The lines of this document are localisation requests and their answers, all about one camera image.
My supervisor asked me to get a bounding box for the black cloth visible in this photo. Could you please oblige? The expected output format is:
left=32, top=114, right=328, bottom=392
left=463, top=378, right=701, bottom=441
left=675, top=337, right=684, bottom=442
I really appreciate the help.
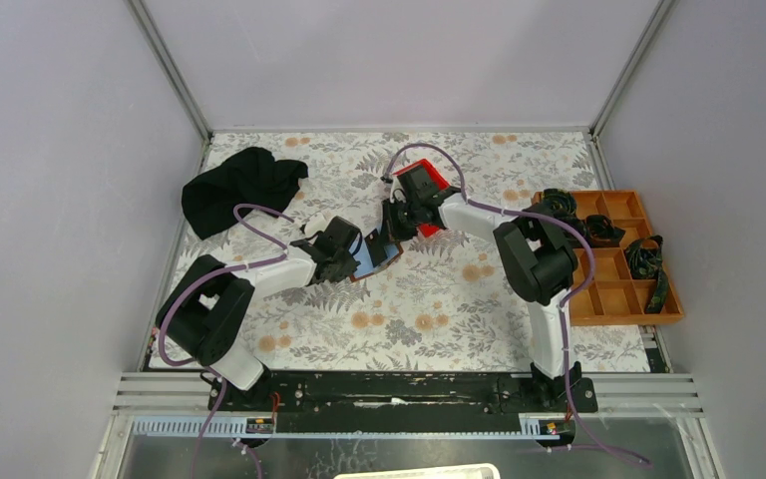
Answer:
left=181, top=147, right=309, bottom=240

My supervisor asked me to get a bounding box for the dark rolled tie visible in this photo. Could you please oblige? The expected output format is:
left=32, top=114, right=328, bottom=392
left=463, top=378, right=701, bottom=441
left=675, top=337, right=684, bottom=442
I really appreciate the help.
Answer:
left=584, top=215, right=626, bottom=247
left=542, top=188, right=577, bottom=217

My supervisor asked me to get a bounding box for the orange compartment tray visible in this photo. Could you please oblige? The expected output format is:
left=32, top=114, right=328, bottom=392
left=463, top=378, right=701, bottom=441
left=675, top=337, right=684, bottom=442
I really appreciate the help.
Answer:
left=556, top=191, right=684, bottom=326

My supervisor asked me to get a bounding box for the floral table mat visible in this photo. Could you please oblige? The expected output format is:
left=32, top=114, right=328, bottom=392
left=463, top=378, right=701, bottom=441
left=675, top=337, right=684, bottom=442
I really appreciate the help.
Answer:
left=148, top=131, right=652, bottom=373

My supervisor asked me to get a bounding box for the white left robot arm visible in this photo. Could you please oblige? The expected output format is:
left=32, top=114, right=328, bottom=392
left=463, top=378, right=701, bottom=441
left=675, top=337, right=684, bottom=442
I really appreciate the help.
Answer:
left=156, top=217, right=362, bottom=410

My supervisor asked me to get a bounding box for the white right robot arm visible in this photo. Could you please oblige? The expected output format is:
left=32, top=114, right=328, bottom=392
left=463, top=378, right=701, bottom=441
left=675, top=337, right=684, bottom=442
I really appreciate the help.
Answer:
left=360, top=164, right=580, bottom=411

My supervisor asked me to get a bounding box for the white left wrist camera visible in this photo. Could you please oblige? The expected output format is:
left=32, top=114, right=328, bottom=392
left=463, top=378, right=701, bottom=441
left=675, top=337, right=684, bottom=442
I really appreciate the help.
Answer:
left=300, top=213, right=329, bottom=238

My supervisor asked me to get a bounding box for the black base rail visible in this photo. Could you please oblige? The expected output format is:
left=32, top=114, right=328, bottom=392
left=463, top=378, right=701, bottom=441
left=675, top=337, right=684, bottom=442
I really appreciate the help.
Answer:
left=208, top=367, right=598, bottom=435

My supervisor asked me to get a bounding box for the brown leather card holder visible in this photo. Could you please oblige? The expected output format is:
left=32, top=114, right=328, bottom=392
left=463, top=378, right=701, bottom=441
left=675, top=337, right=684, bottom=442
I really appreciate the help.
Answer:
left=350, top=228, right=403, bottom=282

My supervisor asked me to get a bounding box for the red plastic bin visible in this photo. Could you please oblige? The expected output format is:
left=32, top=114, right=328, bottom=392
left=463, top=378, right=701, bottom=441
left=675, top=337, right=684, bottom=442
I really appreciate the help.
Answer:
left=393, top=159, right=460, bottom=239

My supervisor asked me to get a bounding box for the dark patterned tie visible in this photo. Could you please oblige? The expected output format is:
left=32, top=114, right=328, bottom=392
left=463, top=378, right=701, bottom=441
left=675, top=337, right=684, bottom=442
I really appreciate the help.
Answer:
left=623, top=235, right=670, bottom=314

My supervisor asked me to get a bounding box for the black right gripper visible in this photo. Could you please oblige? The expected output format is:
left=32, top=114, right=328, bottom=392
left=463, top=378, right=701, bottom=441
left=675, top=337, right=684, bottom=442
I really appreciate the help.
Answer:
left=378, top=198, right=422, bottom=248

